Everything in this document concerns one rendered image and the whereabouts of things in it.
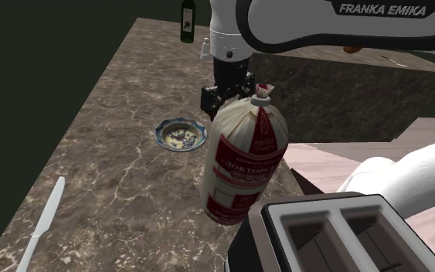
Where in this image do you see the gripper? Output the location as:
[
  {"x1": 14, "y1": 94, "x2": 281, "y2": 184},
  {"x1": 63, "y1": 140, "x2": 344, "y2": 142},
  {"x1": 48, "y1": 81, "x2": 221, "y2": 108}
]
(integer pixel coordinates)
[{"x1": 200, "y1": 56, "x2": 258, "y2": 121}]

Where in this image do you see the small white shaker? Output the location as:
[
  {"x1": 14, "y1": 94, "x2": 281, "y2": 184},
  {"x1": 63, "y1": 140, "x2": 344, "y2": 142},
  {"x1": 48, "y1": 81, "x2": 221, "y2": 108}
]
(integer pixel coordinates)
[{"x1": 199, "y1": 37, "x2": 212, "y2": 62}]

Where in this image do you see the blue patterned plate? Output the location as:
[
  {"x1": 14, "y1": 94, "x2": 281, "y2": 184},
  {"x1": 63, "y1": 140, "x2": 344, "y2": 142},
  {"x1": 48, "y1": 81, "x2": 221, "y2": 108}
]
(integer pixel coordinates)
[{"x1": 153, "y1": 117, "x2": 209, "y2": 153}]

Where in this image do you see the white and red sausage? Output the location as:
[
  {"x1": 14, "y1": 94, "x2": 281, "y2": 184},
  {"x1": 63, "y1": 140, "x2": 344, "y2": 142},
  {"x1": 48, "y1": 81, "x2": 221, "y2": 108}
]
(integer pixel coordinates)
[{"x1": 200, "y1": 83, "x2": 290, "y2": 226}]

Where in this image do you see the green wine bottle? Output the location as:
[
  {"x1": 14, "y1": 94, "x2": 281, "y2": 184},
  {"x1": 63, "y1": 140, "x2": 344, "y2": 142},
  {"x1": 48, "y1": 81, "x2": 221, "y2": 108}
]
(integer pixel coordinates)
[{"x1": 179, "y1": 0, "x2": 197, "y2": 44}]

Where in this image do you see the silver utensil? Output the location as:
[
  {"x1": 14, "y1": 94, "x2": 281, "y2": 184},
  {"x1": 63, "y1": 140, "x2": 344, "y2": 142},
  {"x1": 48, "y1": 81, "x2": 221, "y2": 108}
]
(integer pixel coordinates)
[{"x1": 378, "y1": 54, "x2": 409, "y2": 69}]

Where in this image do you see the brown and silver toaster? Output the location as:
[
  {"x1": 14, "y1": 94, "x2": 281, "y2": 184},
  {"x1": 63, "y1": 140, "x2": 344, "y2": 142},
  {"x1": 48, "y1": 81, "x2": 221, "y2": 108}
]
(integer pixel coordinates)
[{"x1": 224, "y1": 191, "x2": 435, "y2": 272}]

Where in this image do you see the silver table knife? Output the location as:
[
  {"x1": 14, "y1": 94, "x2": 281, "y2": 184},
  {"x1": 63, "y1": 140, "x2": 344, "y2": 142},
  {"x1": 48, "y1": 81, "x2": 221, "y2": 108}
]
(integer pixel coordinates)
[{"x1": 15, "y1": 175, "x2": 66, "y2": 272}]

